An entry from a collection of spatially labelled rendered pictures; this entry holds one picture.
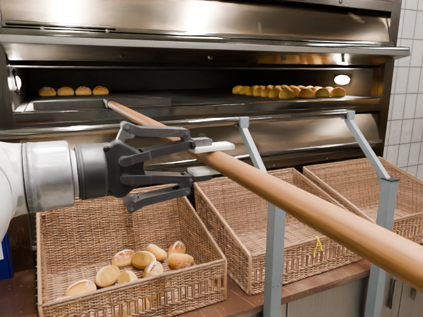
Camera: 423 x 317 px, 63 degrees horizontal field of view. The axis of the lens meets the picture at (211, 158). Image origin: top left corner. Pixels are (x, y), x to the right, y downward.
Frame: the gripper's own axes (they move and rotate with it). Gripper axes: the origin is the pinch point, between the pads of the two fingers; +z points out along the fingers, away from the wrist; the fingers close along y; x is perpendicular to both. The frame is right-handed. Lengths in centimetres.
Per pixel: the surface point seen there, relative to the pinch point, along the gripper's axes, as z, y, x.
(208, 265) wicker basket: 18, 45, -40
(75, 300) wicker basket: -21, 46, -40
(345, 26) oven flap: 116, -37, -88
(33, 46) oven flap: -25, -21, -77
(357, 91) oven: 147, -3, -105
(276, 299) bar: 36, 55, -28
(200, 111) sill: 37, 2, -89
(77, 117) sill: -13, 3, -89
